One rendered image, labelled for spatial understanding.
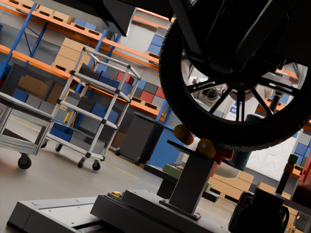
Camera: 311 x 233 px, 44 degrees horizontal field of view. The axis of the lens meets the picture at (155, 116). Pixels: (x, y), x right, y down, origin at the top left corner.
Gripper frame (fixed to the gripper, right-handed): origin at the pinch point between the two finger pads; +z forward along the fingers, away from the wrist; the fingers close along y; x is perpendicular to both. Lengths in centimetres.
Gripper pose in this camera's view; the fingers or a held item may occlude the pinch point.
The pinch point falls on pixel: (208, 84)
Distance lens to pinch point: 205.3
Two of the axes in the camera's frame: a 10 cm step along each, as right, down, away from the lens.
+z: -2.0, -1.8, -9.6
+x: 4.1, -9.1, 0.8
